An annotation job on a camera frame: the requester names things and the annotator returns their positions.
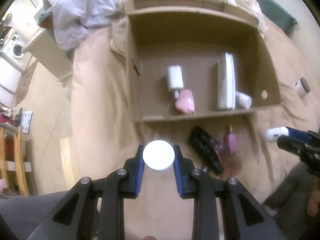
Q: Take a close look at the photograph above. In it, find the white capsule object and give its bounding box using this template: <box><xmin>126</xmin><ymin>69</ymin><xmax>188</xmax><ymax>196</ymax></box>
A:
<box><xmin>265</xmin><ymin>127</ymin><xmax>289</xmax><ymax>142</ymax></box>

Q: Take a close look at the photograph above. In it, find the pink perfume bottle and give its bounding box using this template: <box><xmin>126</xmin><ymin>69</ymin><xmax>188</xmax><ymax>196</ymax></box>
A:
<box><xmin>226</xmin><ymin>125</ymin><xmax>238</xmax><ymax>154</ymax></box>

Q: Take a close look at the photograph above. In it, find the black rectangular device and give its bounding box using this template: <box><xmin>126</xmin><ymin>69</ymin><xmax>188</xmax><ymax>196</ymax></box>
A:
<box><xmin>189</xmin><ymin>126</ymin><xmax>224</xmax><ymax>175</ymax></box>

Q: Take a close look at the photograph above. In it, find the white round jar lid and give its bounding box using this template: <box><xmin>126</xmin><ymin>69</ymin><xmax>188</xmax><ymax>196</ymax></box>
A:
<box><xmin>143</xmin><ymin>140</ymin><xmax>175</xmax><ymax>171</ymax></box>

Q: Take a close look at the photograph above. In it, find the white jar brown lid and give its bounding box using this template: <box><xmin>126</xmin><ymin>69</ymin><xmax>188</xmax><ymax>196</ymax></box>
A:
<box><xmin>295</xmin><ymin>77</ymin><xmax>311</xmax><ymax>99</ymax></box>

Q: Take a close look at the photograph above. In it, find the white flat box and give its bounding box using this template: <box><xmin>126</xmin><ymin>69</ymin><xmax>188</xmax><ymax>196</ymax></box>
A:
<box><xmin>217</xmin><ymin>52</ymin><xmax>235</xmax><ymax>110</ymax></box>

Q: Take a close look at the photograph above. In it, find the tan bed sheet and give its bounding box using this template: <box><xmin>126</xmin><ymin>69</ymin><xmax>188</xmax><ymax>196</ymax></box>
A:
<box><xmin>71</xmin><ymin>20</ymin><xmax>319</xmax><ymax>239</ymax></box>

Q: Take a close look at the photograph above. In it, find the wooden chair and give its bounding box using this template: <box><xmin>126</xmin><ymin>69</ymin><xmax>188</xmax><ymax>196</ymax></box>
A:
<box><xmin>1</xmin><ymin>123</ymin><xmax>32</xmax><ymax>196</ymax></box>

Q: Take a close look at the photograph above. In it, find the pink heart-shaped object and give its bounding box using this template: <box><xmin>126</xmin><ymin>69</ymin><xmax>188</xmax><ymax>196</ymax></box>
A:
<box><xmin>175</xmin><ymin>89</ymin><xmax>195</xmax><ymax>114</ymax></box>

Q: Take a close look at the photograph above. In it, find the green headboard cushion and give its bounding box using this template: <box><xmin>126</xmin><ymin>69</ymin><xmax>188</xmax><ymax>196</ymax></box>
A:
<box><xmin>256</xmin><ymin>0</ymin><xmax>297</xmax><ymax>36</ymax></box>

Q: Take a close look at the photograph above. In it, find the brown cardboard box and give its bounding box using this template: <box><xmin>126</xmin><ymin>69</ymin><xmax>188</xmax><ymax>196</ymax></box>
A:
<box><xmin>123</xmin><ymin>0</ymin><xmax>281</xmax><ymax>122</ymax></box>

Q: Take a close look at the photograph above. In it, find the white cabinet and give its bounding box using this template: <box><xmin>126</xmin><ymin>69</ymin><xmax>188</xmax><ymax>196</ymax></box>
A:
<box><xmin>23</xmin><ymin>28</ymin><xmax>73</xmax><ymax>82</ymax></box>

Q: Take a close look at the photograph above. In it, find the white washing machine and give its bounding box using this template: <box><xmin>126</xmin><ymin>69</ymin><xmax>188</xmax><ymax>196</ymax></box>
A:
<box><xmin>1</xmin><ymin>34</ymin><xmax>28</xmax><ymax>73</ymax></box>

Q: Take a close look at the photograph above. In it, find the lavender grey duvet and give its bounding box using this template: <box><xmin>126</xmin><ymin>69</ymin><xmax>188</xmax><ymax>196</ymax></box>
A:
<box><xmin>47</xmin><ymin>0</ymin><xmax>121</xmax><ymax>51</ymax></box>

